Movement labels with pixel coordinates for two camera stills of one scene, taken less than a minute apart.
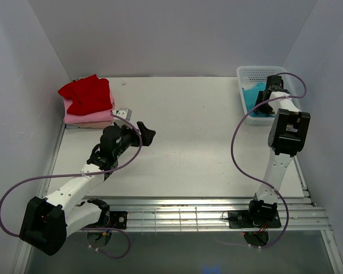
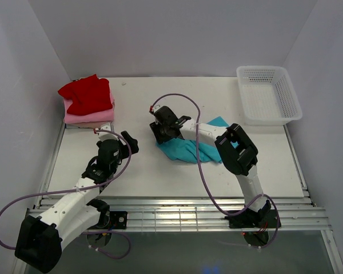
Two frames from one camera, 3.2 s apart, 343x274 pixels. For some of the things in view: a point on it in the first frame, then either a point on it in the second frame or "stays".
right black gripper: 260,109 to 155,128
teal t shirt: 251,95 to 186,150
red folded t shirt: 89,95 stays
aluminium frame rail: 220,214 stays
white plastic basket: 251,76 stays
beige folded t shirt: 95,124 stays
